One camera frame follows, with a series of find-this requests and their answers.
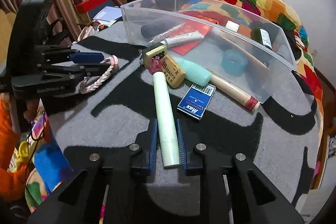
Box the pink braided bracelet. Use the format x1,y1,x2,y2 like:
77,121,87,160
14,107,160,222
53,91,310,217
79,54,120,94

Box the red box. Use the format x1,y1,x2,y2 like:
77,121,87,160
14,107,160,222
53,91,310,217
75,0,108,14

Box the white ointment tube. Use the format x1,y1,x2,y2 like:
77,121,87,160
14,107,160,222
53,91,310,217
165,31,205,48

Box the blue Max staples box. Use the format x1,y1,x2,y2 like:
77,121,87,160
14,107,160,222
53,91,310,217
177,84,216,120

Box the purple spray bottle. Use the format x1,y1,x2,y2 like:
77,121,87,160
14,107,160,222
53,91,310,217
140,20,178,39

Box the pale green stick tube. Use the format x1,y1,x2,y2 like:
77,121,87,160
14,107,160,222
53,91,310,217
153,72,180,169

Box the colourful patchwork duvet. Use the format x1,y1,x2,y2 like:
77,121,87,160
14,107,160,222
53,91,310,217
179,0,325,119

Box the large tan eraser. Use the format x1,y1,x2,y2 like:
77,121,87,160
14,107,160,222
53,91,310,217
162,55,186,88

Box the white decorated pen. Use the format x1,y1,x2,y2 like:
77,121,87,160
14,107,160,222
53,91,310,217
148,23,185,46

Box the person left hand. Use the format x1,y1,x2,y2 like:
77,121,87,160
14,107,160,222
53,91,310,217
23,99,39,122

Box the blue white booklet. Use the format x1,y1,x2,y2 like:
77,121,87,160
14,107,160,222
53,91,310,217
93,6,122,22

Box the clear plastic storage box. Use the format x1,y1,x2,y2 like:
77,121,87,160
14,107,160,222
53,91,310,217
121,0,297,102

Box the beige cosmetic tube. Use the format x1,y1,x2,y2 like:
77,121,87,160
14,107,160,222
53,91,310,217
219,32,270,75

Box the grey black blanket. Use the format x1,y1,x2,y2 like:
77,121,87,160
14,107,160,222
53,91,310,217
43,23,321,210

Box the mint green bottle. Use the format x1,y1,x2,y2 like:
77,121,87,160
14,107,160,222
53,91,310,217
175,57,212,86

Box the red packet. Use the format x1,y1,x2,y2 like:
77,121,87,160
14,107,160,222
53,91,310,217
167,13,219,56

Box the white bandage roll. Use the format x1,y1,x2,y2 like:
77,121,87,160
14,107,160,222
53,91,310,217
225,20,240,32

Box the teal tape roll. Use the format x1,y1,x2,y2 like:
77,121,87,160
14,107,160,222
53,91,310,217
221,49,248,77

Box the dark green glass bottle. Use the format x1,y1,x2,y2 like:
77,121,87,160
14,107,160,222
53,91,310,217
251,28,273,51

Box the beige tube red band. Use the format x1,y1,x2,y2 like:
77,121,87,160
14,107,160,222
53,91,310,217
210,71,260,112

